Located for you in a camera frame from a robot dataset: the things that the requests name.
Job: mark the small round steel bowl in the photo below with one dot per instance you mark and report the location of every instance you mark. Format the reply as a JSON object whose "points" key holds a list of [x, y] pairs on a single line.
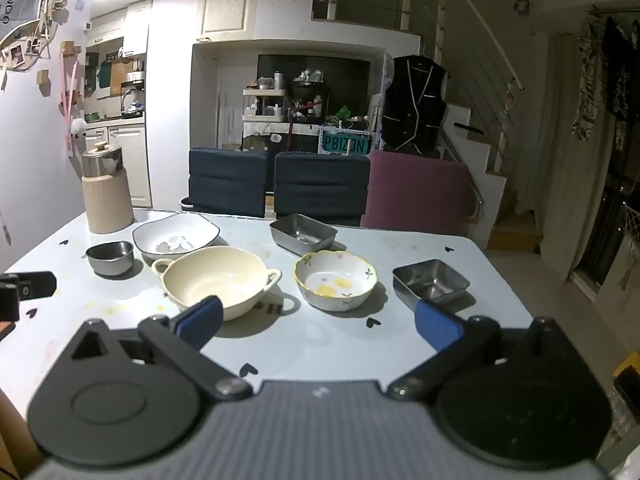
{"points": [[110, 262]]}

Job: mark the patterned curtain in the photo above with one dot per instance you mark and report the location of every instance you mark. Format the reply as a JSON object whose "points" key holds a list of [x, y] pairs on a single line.
{"points": [[592, 80]]}

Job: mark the pink ribbon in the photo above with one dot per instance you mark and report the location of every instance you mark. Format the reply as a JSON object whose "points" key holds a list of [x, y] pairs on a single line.
{"points": [[67, 90]]}

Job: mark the maroon chair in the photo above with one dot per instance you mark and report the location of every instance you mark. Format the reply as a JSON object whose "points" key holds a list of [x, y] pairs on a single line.
{"points": [[415, 190]]}

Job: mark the white shelf rack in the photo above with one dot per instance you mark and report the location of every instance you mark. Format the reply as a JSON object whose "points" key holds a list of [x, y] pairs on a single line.
{"points": [[262, 105]]}

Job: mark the white plush toy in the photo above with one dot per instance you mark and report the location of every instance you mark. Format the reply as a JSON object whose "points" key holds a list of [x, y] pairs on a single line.
{"points": [[78, 128]]}

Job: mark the wooden wall decoration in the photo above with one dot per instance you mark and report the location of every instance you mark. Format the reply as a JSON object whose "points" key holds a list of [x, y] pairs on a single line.
{"points": [[30, 25]]}

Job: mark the steel rectangular container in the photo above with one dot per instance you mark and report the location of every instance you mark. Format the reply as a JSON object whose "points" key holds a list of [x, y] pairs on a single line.
{"points": [[430, 280], [292, 245]]}

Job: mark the white kitchen cabinet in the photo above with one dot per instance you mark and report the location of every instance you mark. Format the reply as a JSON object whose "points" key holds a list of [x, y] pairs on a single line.
{"points": [[125, 160]]}

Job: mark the beige kettle with steel top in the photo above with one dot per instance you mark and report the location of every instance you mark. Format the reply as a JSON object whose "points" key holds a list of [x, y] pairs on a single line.
{"points": [[107, 195]]}

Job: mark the flower-print bowl with yellow rim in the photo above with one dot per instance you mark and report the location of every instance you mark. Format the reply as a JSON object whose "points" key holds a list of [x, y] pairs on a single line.
{"points": [[335, 280]]}

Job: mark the white-rimmed bin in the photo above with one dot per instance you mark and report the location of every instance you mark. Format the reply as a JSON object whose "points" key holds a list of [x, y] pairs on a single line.
{"points": [[186, 204]]}

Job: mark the black jacket with white trim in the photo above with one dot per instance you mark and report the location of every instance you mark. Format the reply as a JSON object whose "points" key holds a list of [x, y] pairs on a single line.
{"points": [[412, 105]]}

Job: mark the white cabinet door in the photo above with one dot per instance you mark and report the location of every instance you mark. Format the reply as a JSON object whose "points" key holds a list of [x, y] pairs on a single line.
{"points": [[229, 7]]}

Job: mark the dark blue chair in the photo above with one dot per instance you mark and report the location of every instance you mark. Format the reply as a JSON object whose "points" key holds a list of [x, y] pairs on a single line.
{"points": [[227, 180], [320, 185]]}

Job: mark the stair railing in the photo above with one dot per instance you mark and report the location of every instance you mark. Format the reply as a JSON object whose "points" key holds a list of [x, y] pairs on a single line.
{"points": [[480, 35]]}

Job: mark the white bowl with dark rim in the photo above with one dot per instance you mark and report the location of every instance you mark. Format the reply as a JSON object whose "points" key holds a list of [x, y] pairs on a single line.
{"points": [[165, 232]]}

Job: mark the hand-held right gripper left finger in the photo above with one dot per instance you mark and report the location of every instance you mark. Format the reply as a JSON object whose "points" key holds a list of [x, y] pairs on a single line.
{"points": [[202, 316]]}

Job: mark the teal sign box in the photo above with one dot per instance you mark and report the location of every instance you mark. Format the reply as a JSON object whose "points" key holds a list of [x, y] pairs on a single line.
{"points": [[345, 144]]}

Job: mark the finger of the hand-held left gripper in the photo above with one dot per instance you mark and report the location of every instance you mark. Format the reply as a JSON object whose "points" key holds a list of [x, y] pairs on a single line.
{"points": [[37, 284]]}

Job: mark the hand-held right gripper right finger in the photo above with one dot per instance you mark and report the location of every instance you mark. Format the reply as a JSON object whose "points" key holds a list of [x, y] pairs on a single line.
{"points": [[437, 327]]}

